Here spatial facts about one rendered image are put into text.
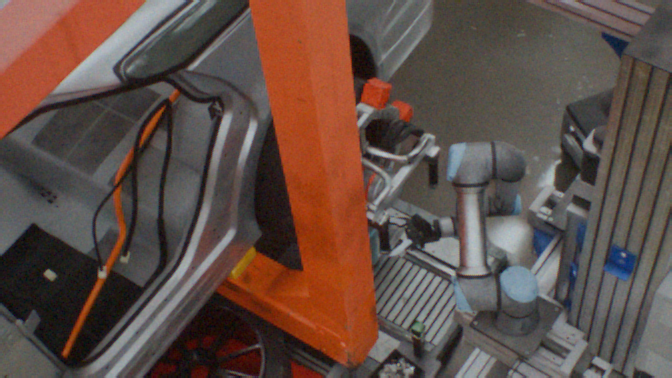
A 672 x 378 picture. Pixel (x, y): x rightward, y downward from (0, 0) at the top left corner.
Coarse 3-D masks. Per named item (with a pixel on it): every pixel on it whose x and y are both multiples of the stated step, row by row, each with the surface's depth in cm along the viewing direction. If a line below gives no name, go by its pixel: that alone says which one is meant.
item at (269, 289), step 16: (256, 256) 383; (256, 272) 379; (272, 272) 379; (288, 272) 374; (224, 288) 387; (240, 288) 377; (256, 288) 375; (272, 288) 372; (288, 288) 365; (304, 288) 359; (256, 304) 379; (272, 304) 371; (288, 304) 367; (304, 304) 358; (272, 320) 382; (288, 320) 372; (304, 320) 366; (304, 336) 374
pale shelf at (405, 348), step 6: (402, 342) 383; (402, 348) 382; (408, 348) 381; (408, 354) 380; (426, 354) 379; (414, 360) 378; (420, 360) 378; (426, 360) 378; (432, 360) 378; (420, 366) 377; (426, 366) 377; (432, 366) 376; (438, 366) 376; (426, 372) 375; (432, 372) 375
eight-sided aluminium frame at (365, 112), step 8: (360, 104) 365; (368, 104) 367; (360, 112) 363; (368, 112) 362; (376, 112) 366; (384, 112) 373; (392, 112) 379; (360, 120) 360; (368, 120) 363; (384, 120) 387; (360, 128) 361; (384, 128) 391; (400, 144) 398; (392, 152) 398; (384, 160) 404
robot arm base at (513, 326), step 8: (536, 304) 343; (496, 312) 342; (504, 312) 335; (536, 312) 338; (496, 320) 341; (504, 320) 337; (512, 320) 335; (520, 320) 335; (528, 320) 336; (536, 320) 339; (504, 328) 339; (512, 328) 337; (520, 328) 339; (528, 328) 338; (520, 336) 340
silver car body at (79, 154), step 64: (0, 0) 281; (192, 0) 300; (384, 0) 385; (128, 64) 286; (192, 64) 302; (256, 64) 325; (384, 64) 410; (64, 128) 383; (128, 128) 379; (192, 128) 359; (256, 128) 343; (0, 192) 379; (64, 192) 389; (128, 192) 365; (192, 192) 360; (0, 256) 376; (64, 256) 376; (128, 256) 364; (192, 256) 348; (0, 320) 277; (64, 320) 361; (128, 320) 335
